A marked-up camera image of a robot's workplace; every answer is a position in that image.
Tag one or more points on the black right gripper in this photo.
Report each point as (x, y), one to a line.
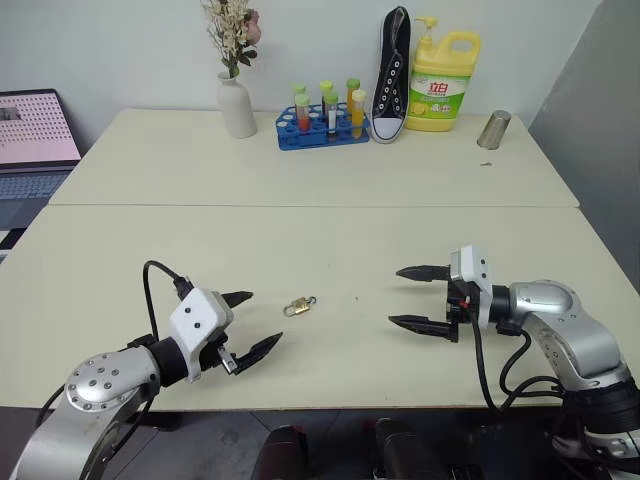
(457, 310)

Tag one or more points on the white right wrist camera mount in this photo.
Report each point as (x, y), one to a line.
(475, 280)

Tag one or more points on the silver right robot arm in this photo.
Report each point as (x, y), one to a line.
(550, 300)

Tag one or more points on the dried flower bouquet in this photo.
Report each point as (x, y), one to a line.
(231, 35)

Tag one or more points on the small brass padlock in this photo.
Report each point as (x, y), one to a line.
(299, 306)

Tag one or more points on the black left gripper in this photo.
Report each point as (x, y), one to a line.
(215, 352)

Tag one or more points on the green-capped tube, red liquid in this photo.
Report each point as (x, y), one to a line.
(302, 117)

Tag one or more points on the green-capped tube, orange liquid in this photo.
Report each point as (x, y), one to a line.
(353, 85)

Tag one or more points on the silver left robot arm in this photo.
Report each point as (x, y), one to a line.
(100, 385)

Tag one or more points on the white ceramic vase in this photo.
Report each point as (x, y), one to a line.
(236, 110)

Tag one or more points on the dark rounded shape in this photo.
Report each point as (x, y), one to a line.
(280, 455)
(402, 450)

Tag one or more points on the green-capped tube, white label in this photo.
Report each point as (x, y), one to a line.
(332, 120)

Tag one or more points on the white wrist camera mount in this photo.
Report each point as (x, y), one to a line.
(195, 320)
(475, 280)

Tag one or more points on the metal cup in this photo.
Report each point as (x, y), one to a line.
(494, 131)

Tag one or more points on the green-capped tube, dark liquid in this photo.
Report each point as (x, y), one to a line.
(326, 87)

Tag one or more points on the black canvas sneaker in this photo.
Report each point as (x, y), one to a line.
(387, 130)

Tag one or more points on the yellow-capped tube, orange liquid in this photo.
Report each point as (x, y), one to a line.
(358, 115)

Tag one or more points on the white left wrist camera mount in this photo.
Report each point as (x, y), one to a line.
(195, 320)

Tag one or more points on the yellow dish soap bottle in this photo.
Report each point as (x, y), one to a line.
(435, 100)

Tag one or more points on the open laptop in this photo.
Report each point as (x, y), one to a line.
(35, 130)

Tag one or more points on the blue test tube rack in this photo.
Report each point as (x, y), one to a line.
(300, 141)

